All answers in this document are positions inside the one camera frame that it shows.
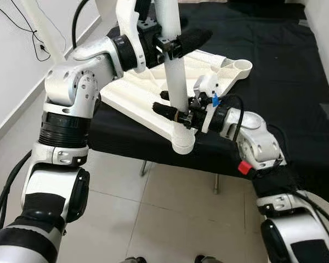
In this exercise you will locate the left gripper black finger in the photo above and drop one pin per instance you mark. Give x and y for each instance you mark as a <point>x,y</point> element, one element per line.
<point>194,41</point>

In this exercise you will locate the white plastic children table top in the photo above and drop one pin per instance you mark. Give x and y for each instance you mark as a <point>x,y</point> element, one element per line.
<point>137,90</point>

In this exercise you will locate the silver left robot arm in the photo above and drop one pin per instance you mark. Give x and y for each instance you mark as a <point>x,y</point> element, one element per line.
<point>71,87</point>

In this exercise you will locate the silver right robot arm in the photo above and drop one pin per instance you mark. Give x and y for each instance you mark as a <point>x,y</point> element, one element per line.
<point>263,142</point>

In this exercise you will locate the orange rubber band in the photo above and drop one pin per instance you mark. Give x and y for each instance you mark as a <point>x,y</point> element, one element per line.
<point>177,117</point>

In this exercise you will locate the black tablecloth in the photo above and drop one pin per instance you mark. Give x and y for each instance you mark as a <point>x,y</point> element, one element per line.
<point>285,71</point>

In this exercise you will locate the small black plug adapter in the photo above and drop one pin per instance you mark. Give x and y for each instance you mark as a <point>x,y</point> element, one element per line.
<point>39,43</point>

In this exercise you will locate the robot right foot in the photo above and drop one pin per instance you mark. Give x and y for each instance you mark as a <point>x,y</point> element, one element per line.
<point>205,259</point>

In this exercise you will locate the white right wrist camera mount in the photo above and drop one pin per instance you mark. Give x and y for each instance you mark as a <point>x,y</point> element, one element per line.
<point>205,83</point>

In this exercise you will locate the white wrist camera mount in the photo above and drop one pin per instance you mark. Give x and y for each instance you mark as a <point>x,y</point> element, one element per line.
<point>205,83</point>
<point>129,27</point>

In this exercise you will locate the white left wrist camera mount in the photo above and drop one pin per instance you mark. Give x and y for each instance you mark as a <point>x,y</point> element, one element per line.
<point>129,27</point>

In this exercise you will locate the metal folding table frame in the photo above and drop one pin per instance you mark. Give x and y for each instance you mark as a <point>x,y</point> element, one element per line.
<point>215,183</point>

